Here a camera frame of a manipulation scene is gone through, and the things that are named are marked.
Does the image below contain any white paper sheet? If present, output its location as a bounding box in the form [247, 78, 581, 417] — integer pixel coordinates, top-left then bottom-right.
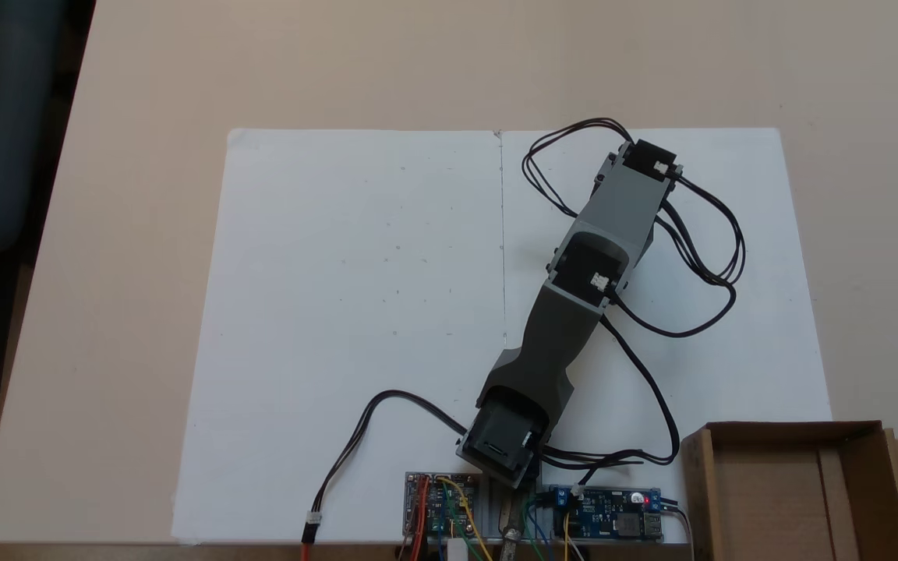
[498, 127, 834, 545]
[171, 128, 506, 545]

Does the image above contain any grey circuit board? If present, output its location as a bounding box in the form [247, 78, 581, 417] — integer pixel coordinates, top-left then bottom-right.
[404, 471, 486, 540]

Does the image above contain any blue circuit board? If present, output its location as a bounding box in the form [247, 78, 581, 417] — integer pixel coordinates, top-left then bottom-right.
[546, 484, 665, 543]

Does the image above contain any brown cardboard box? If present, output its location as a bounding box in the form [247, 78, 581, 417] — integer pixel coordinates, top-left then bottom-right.
[680, 421, 898, 561]

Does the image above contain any blue grey chair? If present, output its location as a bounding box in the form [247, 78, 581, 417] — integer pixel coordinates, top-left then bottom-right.
[0, 0, 97, 262]

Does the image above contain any black gripper motor cable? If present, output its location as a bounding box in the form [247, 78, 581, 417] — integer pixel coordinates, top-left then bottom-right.
[521, 117, 635, 221]

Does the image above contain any black cable with white connector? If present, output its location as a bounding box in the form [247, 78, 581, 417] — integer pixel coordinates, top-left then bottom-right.
[300, 389, 471, 561]

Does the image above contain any black base cable bundle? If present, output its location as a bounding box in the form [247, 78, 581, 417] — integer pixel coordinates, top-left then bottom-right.
[539, 312, 685, 490]

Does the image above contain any orange red wire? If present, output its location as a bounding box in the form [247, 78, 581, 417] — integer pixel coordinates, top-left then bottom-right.
[407, 475, 430, 561]

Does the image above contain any black elbow motor cable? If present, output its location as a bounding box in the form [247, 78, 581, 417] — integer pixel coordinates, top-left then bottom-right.
[611, 173, 748, 340]

